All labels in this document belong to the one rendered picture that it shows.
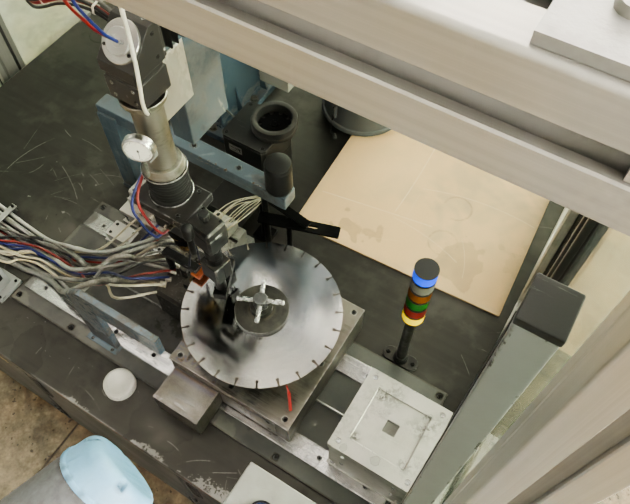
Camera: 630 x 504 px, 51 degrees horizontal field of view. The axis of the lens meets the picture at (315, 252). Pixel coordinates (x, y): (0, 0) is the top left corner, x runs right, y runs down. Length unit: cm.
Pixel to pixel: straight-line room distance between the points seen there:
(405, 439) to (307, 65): 115
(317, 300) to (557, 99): 120
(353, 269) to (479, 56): 147
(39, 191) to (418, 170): 101
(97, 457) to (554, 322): 55
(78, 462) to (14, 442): 160
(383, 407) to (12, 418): 147
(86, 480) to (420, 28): 71
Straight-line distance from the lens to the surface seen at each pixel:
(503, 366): 53
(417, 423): 133
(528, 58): 17
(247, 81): 191
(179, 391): 144
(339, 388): 149
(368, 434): 131
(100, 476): 82
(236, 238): 155
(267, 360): 130
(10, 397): 249
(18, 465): 240
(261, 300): 130
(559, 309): 47
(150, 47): 92
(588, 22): 17
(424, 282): 116
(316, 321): 133
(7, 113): 212
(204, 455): 147
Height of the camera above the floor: 215
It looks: 59 degrees down
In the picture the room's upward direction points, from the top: straight up
